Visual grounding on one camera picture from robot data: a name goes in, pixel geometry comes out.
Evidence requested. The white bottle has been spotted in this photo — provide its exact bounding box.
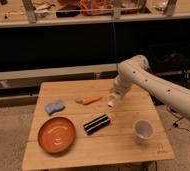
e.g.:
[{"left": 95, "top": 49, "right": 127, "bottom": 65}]
[{"left": 108, "top": 91, "right": 120, "bottom": 107}]

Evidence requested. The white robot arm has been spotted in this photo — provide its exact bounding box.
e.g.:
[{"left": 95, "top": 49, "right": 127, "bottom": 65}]
[{"left": 108, "top": 55, "right": 190, "bottom": 121}]

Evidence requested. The orange toy carrot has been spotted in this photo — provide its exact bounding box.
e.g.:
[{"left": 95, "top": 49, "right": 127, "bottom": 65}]
[{"left": 75, "top": 96, "right": 102, "bottom": 105}]

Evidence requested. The black white striped block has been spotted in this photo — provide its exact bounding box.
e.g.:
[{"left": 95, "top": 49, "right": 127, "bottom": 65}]
[{"left": 83, "top": 114, "right": 111, "bottom": 135}]

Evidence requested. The wooden table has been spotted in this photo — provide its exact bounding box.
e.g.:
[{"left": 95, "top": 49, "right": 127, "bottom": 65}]
[{"left": 22, "top": 79, "right": 174, "bottom": 171}]

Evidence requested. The blue sponge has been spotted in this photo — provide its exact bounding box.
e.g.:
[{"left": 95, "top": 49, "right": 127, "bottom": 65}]
[{"left": 45, "top": 101, "right": 65, "bottom": 116}]

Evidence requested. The orange plate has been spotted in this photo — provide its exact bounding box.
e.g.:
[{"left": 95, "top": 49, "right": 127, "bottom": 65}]
[{"left": 38, "top": 117, "right": 75, "bottom": 154}]

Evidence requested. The white cup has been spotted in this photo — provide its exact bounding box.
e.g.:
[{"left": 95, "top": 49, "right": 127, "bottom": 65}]
[{"left": 132, "top": 120, "right": 154, "bottom": 144}]

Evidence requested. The cluttered background shelf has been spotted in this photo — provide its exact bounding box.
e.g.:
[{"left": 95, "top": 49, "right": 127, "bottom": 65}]
[{"left": 0, "top": 0, "right": 190, "bottom": 28}]

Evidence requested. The hanging black cable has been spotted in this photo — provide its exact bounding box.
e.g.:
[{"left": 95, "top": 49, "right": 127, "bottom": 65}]
[{"left": 111, "top": 0, "right": 120, "bottom": 68}]

